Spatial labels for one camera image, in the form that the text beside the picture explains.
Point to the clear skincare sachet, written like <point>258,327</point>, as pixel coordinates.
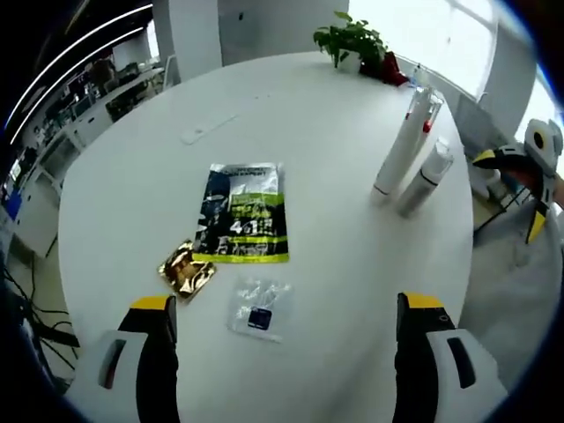
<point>260,308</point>

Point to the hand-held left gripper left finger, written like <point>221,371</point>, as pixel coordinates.
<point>152,357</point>

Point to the blue box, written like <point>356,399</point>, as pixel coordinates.
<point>12,202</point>

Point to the small clear bottle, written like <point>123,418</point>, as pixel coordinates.
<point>418,77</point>

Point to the small red label skincare bottle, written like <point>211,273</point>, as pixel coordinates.
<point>418,189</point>

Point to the potted green plant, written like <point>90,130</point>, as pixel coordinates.
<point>348,39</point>

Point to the row of white office desks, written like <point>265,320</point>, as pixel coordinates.
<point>88,114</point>

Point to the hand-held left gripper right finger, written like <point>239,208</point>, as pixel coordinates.
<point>414,357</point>

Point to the gold foil skincare sachet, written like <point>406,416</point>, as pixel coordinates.
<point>187,271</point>

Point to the white skincare tube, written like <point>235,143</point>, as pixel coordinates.
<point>396,163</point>

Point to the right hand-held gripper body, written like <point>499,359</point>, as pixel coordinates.
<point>548,150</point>

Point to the dark green skincare packet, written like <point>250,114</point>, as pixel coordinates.
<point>242,216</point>

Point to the red glossy object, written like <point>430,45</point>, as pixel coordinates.
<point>388,70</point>

